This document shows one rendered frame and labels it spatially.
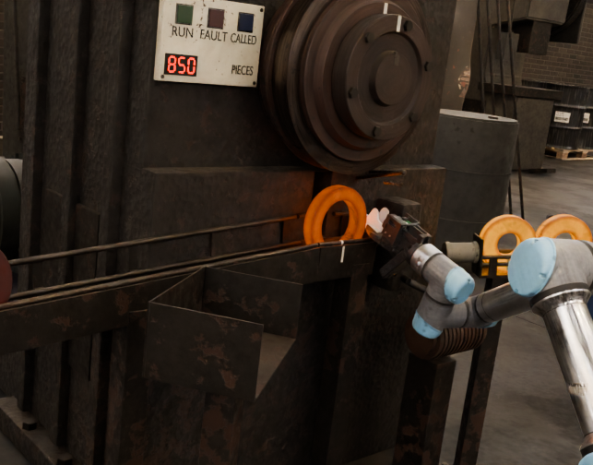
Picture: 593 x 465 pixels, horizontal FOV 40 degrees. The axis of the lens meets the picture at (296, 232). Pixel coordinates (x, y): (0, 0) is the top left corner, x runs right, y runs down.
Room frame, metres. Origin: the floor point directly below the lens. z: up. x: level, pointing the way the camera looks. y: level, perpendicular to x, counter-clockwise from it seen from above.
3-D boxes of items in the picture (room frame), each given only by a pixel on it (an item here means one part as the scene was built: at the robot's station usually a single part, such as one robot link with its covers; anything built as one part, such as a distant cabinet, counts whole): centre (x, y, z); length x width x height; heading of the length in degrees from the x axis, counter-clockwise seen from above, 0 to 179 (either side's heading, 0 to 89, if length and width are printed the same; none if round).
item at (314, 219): (1.96, -0.09, 0.75); 0.18 x 0.03 x 0.18; 132
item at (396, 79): (1.88, -0.16, 1.11); 0.28 x 0.06 x 0.28; 132
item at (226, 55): (1.81, 0.23, 1.15); 0.26 x 0.02 x 0.18; 132
